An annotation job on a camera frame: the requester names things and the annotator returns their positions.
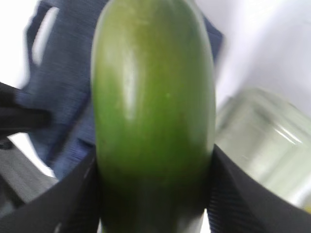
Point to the green lid glass container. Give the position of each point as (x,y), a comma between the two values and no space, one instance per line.
(270,140)

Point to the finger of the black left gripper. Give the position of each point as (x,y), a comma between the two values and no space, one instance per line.
(16,119)

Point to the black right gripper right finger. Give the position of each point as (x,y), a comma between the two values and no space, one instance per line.
(238,204)

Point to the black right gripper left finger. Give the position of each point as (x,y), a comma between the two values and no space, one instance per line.
(70,206)

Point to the green cucumber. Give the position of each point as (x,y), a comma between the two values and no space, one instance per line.
(154,109)

